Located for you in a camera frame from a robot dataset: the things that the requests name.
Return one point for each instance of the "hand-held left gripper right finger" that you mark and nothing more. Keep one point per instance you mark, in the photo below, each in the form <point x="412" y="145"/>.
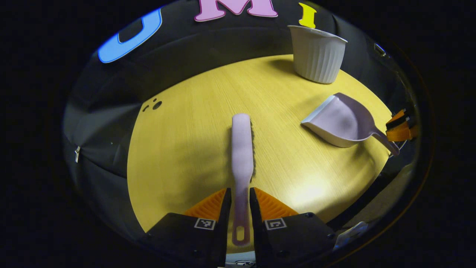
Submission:
<point x="256" y="223"/>

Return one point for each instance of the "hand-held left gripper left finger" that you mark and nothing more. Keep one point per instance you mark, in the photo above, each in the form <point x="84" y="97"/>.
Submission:
<point x="225" y="223"/>

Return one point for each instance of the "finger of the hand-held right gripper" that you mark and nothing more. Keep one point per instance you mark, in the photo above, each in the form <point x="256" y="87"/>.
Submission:
<point x="401" y="134"/>
<point x="396" y="117"/>

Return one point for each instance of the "pale pink dustpan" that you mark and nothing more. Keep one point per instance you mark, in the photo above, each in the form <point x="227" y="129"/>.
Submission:
<point x="342" y="119"/>

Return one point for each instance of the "pale pink small broom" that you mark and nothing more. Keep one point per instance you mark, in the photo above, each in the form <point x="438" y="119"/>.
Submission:
<point x="241" y="149"/>

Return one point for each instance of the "white ribbed garbage bin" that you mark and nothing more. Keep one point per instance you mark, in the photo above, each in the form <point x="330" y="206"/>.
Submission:
<point x="318" y="56"/>

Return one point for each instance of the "yellow wooden desktop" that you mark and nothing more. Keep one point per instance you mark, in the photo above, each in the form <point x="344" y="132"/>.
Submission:
<point x="186" y="149"/>

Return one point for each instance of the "black backdrop cloth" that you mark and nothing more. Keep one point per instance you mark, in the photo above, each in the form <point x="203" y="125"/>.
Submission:
<point x="111" y="111"/>

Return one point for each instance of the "metal cloth clip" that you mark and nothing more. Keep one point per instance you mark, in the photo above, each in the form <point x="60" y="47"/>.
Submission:
<point x="77" y="153"/>

